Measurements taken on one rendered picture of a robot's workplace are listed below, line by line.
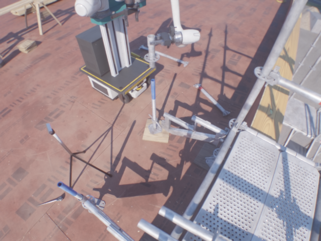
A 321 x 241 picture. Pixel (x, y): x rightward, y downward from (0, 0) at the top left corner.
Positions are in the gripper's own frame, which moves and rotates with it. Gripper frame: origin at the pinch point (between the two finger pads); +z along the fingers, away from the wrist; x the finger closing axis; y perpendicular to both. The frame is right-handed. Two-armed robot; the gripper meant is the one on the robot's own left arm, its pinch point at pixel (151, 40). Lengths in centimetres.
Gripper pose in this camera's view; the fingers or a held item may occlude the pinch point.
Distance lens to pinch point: 137.0
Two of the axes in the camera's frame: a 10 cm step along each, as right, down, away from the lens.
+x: -2.5, -7.7, 5.8
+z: -9.7, 2.0, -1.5
